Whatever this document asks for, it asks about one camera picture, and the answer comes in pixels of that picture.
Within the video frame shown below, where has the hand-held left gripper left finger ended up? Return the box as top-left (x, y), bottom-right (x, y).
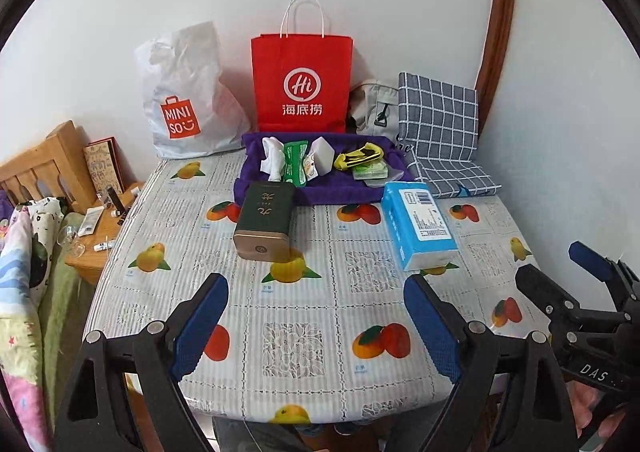
top-left (54, 273), bottom-right (230, 452)

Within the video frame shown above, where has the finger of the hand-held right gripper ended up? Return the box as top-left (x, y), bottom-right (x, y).
top-left (569, 241), bottom-right (640, 303)
top-left (515, 264), bottom-right (640, 333)

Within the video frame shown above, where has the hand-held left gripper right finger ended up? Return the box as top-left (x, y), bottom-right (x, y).
top-left (402, 274), bottom-right (581, 452)

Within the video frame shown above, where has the green tissue packet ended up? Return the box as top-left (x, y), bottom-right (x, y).
top-left (351, 163), bottom-right (388, 182)

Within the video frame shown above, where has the white tissue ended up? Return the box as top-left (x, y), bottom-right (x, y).
top-left (260, 136), bottom-right (287, 181)

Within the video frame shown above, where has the yellow black pouch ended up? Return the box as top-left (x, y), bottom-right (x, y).
top-left (334, 142), bottom-right (383, 170)

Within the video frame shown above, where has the green snack packet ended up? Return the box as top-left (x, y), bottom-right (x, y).
top-left (282, 141), bottom-right (313, 185)

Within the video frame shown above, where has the white sponge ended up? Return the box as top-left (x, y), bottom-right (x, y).
top-left (312, 137), bottom-right (337, 178)

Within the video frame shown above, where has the blue tissue pack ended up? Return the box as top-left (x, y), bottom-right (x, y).
top-left (382, 182), bottom-right (459, 272)

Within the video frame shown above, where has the wooden nightstand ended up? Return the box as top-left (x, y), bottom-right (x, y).
top-left (65, 182), bottom-right (146, 285)

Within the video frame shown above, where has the clear drinking glass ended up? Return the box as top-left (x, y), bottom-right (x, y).
top-left (60, 224), bottom-right (88, 255)

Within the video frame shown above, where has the purple towel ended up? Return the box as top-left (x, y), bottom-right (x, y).
top-left (233, 132), bottom-right (416, 207)

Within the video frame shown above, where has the polka dot cloth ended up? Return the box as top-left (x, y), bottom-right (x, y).
top-left (20, 199), bottom-right (66, 305)

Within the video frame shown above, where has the colourful printed blanket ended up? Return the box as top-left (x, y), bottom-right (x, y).
top-left (0, 212), bottom-right (56, 452)

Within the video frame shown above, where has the patterned book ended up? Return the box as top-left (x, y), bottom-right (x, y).
top-left (83, 137), bottom-right (123, 195)

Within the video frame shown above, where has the grey checked cloth bag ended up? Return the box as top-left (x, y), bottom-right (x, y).
top-left (397, 72), bottom-right (502, 199)

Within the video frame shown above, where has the white plastic shopping bag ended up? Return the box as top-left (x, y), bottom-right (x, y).
top-left (134, 22), bottom-right (251, 160)

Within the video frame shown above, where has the wooden headboard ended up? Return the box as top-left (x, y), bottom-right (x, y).
top-left (0, 120), bottom-right (96, 215)

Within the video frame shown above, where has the grey fabric bag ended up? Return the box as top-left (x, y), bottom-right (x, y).
top-left (348, 81), bottom-right (401, 135)

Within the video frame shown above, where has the red paper bag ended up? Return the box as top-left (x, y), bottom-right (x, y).
top-left (251, 0), bottom-right (354, 134)

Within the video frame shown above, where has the brown wooden door frame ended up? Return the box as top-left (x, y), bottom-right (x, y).
top-left (475, 0), bottom-right (516, 105)

